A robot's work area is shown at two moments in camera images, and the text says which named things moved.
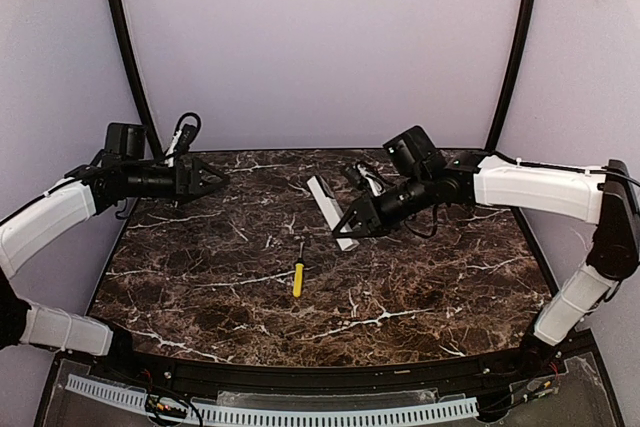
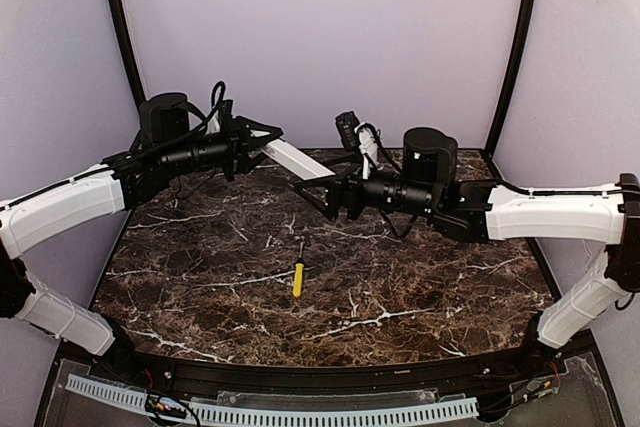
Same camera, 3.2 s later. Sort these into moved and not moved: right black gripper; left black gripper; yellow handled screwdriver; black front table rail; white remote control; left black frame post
Moved: white remote control; left black gripper; right black gripper
Not moved: left black frame post; black front table rail; yellow handled screwdriver
